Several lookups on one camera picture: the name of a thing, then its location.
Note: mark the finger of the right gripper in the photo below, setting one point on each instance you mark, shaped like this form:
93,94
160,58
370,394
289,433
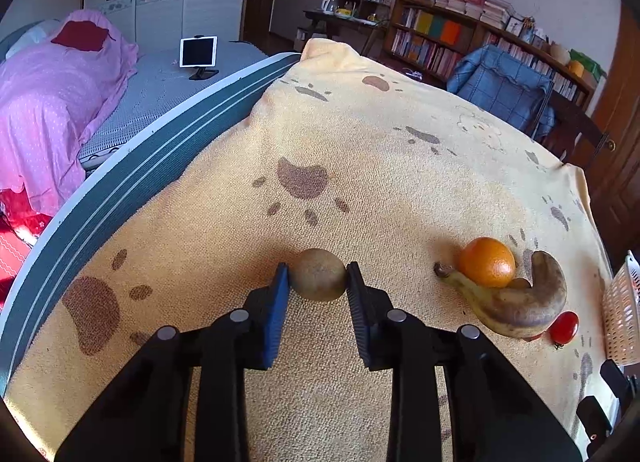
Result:
624,388
594,421

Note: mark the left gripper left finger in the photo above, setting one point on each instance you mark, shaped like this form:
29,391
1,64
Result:
266,307

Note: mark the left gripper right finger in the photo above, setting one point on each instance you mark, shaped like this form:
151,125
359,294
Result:
369,308

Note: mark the brown kiwi fruit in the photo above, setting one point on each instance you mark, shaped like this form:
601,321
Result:
318,275

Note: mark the red tomato right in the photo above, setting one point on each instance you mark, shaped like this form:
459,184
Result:
564,329

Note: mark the red tomato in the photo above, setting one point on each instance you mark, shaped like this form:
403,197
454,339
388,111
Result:
564,329
534,337

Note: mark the white plastic basket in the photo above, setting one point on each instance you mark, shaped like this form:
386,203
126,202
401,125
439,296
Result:
620,306

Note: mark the red tomato left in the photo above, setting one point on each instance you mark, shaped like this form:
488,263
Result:
534,337

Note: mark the spotted yellow banana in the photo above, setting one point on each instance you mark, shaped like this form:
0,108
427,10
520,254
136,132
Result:
519,312

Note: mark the orange behind banana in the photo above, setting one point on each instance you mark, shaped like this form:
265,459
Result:
487,262

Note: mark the yellow paw print blanket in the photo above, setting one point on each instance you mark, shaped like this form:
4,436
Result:
324,150

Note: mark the brown wooden door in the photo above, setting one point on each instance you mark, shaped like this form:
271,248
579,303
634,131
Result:
613,176

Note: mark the chair with blue blanket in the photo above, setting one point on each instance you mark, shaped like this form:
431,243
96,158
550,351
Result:
496,82

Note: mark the white tablet on stand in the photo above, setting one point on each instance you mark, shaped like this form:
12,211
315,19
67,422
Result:
199,53

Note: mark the wooden bookshelf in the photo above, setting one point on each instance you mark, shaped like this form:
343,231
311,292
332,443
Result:
430,36

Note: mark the dark wooden desk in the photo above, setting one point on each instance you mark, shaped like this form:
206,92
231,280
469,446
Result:
329,25

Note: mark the red cushion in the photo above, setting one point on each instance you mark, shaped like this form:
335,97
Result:
82,36

